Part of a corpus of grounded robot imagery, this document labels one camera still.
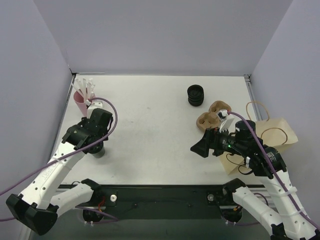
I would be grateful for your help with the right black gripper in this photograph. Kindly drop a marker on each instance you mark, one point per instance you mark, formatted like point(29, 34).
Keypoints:
point(212, 142)

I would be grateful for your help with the brown paper takeout bag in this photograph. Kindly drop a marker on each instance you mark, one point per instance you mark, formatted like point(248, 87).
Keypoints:
point(275, 132)

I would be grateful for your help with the grey paper coffee cup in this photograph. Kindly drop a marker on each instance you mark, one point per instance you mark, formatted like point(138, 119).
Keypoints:
point(100, 153)

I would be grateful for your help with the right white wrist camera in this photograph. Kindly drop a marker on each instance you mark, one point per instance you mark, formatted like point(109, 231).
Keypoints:
point(225, 120)

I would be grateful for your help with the stack of black lids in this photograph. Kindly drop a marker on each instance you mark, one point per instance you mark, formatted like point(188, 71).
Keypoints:
point(195, 95)

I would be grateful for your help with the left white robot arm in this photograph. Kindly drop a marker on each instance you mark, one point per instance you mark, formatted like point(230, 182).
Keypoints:
point(38, 206)

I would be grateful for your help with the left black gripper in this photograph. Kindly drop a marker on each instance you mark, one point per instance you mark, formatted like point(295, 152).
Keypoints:
point(81, 144)

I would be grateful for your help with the white wrapped straws bundle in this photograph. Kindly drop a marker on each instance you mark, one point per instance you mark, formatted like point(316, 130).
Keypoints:
point(84, 87)

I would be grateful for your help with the pink straw holder cup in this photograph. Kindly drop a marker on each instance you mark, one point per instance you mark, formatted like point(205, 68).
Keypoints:
point(79, 100)

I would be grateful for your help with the brown pulp cup carrier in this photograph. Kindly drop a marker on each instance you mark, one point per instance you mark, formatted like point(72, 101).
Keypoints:
point(210, 119)

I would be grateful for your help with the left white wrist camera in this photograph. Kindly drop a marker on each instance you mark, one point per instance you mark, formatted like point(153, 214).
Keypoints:
point(93, 104)

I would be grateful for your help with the black mounting base plate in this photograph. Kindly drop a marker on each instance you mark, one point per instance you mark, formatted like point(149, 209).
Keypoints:
point(165, 202)

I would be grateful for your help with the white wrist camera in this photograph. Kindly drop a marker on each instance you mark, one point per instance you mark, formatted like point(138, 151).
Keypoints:
point(225, 120)
point(93, 104)

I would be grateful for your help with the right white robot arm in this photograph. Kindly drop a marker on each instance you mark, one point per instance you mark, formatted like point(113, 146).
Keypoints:
point(288, 220)

